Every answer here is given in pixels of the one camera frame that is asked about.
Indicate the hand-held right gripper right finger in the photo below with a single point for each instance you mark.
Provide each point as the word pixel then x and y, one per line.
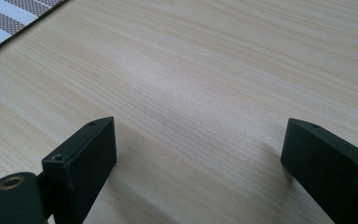
pixel 329 165

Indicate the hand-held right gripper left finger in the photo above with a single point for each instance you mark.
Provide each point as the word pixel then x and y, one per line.
pixel 84 161

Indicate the grey white striped placemat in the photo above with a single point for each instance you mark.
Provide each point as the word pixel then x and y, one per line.
pixel 3 18

